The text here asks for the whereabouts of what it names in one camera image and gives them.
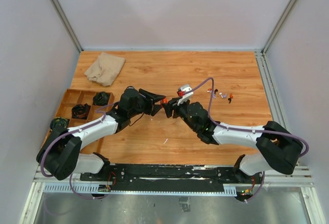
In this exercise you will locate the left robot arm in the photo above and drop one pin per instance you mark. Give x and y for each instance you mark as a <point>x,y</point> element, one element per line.
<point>60,155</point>

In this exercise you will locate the beige folded cloth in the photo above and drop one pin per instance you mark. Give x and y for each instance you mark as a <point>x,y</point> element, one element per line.
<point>105,69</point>

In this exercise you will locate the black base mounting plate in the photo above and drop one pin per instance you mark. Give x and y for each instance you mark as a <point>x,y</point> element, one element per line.
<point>170,178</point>

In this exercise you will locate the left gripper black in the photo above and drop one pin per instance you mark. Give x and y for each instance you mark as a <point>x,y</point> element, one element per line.
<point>150,99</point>

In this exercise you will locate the wooden compartment tray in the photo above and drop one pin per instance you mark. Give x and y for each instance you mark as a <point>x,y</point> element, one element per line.
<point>73,97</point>

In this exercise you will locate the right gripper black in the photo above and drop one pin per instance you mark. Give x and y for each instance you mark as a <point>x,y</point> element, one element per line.
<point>172,104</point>

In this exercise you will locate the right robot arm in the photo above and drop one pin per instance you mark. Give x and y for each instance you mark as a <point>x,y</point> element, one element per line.
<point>277,149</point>

